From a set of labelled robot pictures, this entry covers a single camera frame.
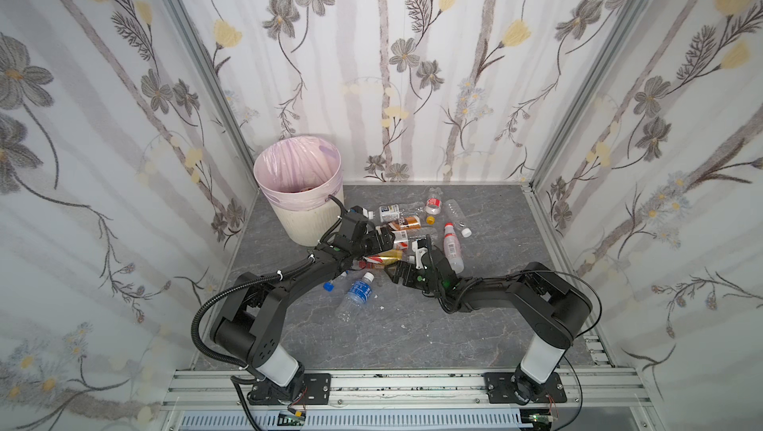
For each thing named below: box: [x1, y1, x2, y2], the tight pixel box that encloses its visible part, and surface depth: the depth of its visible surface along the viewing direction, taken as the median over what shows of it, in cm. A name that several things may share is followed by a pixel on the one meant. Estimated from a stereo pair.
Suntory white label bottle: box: [378, 203, 401, 223], surface depth 106 cm
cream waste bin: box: [253, 135, 344, 247], surface depth 95 cm
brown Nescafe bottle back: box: [389, 215, 422, 231], surface depth 103 cm
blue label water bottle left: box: [322, 270, 351, 292], surface depth 92 cm
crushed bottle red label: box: [425, 186, 444, 216], surface depth 110 cm
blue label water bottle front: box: [334, 271, 376, 323], surface depth 88 cm
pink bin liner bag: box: [252, 136, 344, 211], surface depth 97 cm
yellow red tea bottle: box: [358, 249, 405, 271], surface depth 94 cm
